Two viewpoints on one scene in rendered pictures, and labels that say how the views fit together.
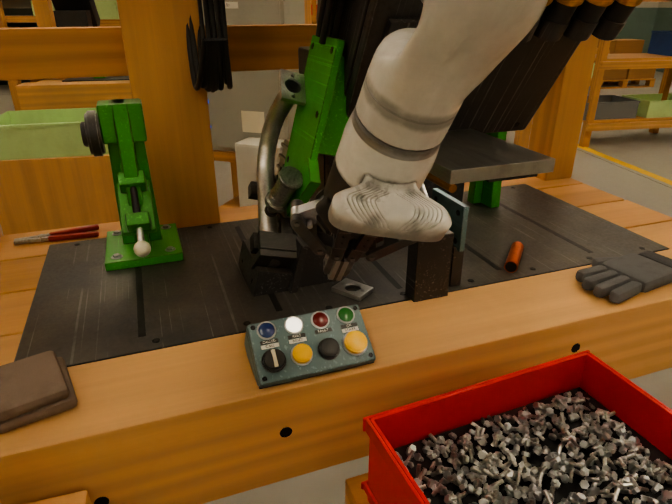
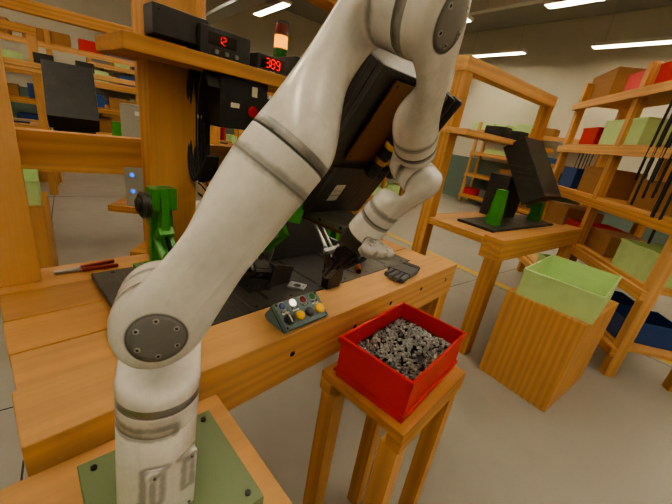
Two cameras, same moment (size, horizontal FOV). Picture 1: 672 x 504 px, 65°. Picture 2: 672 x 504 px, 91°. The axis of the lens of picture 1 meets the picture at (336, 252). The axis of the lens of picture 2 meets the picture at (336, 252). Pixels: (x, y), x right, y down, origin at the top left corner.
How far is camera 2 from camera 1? 0.39 m
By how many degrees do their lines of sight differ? 27
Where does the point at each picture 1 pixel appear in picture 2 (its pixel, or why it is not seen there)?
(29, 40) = (77, 141)
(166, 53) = (175, 158)
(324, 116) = not seen: hidden behind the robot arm
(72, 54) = (106, 152)
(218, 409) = (269, 345)
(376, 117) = (377, 218)
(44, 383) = not seen: hidden behind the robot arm
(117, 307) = not seen: hidden behind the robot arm
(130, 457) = (230, 375)
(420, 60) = (402, 203)
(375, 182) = (371, 239)
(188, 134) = (182, 204)
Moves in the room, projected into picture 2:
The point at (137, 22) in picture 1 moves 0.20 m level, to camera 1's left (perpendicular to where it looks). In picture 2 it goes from (160, 140) to (79, 131)
